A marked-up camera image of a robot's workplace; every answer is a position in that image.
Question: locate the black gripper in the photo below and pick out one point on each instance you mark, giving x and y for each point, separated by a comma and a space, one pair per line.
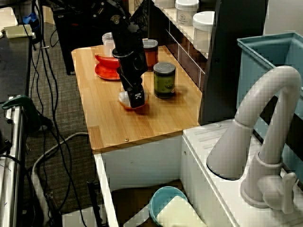
132, 68

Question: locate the white toy sushi piece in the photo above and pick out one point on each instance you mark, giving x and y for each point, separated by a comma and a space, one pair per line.
123, 99

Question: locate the green peas can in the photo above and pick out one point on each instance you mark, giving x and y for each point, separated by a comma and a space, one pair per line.
164, 82

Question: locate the red toy pepper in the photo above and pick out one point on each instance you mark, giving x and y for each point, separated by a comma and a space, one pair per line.
106, 62

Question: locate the orange beans can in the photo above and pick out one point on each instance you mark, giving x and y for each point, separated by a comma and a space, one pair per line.
151, 56

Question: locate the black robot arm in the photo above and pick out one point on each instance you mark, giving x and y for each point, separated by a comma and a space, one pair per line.
123, 35

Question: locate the red plate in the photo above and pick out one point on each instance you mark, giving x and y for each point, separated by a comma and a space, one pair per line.
106, 73

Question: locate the clear open plastic jar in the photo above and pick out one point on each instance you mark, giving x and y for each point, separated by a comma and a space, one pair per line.
107, 45

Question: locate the black base box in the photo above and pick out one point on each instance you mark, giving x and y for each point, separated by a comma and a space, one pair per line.
71, 47

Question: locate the white sink unit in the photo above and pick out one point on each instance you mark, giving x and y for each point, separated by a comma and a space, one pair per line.
142, 163

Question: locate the large white lidded jar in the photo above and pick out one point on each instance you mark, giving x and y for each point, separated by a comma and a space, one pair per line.
202, 33

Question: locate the small white lidded jar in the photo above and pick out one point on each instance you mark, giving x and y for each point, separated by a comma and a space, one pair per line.
187, 14

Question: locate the dark tiled backsplash shelf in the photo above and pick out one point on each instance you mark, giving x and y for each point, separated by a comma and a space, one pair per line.
225, 71

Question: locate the green clamp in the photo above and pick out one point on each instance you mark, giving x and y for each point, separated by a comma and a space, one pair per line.
23, 104

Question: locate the light blue bowl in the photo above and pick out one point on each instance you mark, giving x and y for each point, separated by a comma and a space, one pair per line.
161, 198

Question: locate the teal plastic box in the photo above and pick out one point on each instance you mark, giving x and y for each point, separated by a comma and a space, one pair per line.
251, 71

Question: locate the black desk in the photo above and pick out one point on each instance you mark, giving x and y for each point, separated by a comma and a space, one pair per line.
11, 66

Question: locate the pale notepad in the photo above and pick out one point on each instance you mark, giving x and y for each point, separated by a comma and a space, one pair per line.
17, 31

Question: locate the cream toy jug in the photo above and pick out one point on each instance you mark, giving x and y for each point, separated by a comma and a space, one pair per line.
180, 212

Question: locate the grey toy faucet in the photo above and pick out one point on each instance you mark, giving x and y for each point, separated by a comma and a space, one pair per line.
260, 177

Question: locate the aluminium rail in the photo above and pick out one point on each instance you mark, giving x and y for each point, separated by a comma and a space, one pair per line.
16, 165

